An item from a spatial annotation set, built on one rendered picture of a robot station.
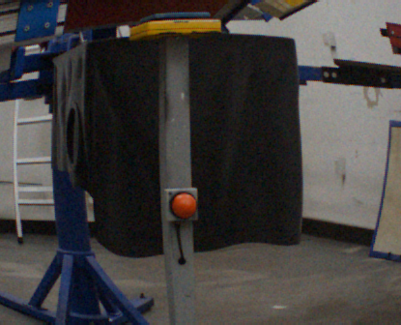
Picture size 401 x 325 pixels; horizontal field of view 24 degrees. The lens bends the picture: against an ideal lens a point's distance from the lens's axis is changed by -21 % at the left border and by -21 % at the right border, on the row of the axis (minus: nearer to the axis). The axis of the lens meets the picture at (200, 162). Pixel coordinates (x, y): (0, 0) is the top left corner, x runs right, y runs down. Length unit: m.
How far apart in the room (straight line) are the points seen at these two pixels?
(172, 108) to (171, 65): 0.07
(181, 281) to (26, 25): 0.56
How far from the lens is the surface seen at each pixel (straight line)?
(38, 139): 6.75
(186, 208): 1.79
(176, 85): 1.83
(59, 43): 3.38
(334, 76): 3.24
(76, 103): 2.16
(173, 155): 1.83
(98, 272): 3.38
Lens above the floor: 0.81
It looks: 3 degrees down
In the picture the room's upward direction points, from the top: 1 degrees counter-clockwise
